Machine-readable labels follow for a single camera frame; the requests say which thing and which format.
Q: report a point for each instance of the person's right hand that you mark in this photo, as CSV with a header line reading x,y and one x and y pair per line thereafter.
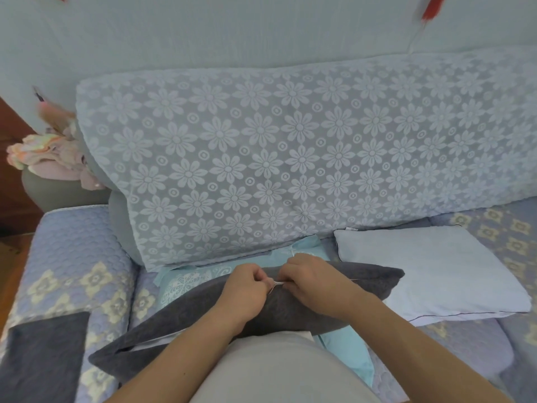
x,y
319,285

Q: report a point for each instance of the person's left hand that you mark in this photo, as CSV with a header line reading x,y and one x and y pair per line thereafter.
x,y
243,300

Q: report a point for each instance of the person's right fingers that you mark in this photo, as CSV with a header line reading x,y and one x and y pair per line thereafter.
x,y
293,272

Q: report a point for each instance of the person's left fingers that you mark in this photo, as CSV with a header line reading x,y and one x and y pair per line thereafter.
x,y
254,277

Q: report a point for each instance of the dark grey pillowcase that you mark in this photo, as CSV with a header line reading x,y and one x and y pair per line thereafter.
x,y
188,314

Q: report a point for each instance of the person's right forearm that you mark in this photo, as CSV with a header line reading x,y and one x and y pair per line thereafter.
x,y
419,352

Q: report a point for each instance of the person's left forearm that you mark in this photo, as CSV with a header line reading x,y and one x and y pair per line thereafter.
x,y
184,356

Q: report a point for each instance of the light blue lace-print cloth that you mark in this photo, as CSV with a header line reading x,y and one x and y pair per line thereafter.
x,y
197,274

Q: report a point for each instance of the person's white shirt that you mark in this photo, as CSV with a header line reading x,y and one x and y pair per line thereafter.
x,y
281,369

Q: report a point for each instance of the white floral lace cover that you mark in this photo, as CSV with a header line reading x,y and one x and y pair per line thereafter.
x,y
293,155

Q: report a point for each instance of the pale blue flat pillow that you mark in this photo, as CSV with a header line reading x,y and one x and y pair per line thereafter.
x,y
436,276

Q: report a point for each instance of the blue quilted floral sofa cover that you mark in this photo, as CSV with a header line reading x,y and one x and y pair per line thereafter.
x,y
71,255

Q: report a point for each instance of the grey round pot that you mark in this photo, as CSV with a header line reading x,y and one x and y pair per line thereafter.
x,y
54,193

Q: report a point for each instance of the dark grey folded cloth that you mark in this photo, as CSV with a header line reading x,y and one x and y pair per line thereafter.
x,y
42,360

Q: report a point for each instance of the pink cloth bundle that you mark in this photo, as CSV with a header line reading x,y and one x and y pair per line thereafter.
x,y
50,153

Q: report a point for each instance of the pink feathery stick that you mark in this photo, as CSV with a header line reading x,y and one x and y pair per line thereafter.
x,y
52,113

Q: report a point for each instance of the brown wooden cabinet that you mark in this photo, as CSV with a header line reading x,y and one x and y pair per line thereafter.
x,y
12,180

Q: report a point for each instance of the red hanging tassel ornament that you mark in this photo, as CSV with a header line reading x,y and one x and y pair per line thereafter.
x,y
430,10

